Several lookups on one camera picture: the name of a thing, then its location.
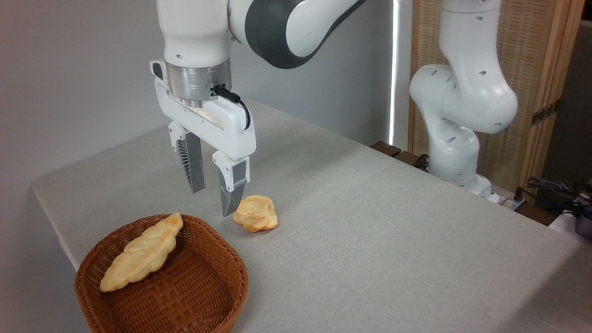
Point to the metal screen hinge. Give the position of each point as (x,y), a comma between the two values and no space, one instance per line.
(545,112)

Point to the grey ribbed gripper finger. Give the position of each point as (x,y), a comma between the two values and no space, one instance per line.
(193,162)
(233,189)

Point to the white power strip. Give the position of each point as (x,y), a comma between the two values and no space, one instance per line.
(508,202)

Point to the wooden rattan folding screen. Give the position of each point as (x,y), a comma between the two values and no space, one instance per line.
(532,55)

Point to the round bread roll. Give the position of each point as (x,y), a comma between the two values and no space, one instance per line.
(256,213)

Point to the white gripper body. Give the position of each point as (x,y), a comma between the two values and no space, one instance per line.
(231,129)

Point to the dark wooden block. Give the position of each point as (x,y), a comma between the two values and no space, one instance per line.
(386,148)
(409,158)

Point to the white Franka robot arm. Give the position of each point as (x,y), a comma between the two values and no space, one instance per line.
(462,92)

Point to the long twisted bread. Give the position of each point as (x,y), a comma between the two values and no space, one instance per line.
(138,254)

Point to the brown wicker basket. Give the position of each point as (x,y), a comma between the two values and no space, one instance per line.
(185,296)

